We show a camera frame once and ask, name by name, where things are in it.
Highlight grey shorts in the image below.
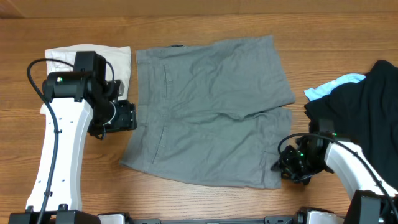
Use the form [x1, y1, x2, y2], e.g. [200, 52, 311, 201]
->
[120, 35, 295, 189]

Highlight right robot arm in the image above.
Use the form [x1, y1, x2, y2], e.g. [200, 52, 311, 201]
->
[271, 119, 397, 224]

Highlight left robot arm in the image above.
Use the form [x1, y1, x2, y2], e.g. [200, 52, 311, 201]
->
[9, 51, 137, 224]

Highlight folded beige shorts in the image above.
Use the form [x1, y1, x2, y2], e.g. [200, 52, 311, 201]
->
[45, 44, 132, 100]

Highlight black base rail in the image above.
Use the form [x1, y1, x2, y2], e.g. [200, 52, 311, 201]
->
[98, 207, 344, 224]

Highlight black garment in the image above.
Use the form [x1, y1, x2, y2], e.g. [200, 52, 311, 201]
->
[305, 60, 397, 189]

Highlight light blue garment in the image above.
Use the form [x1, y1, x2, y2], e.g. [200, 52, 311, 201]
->
[303, 73, 366, 101]

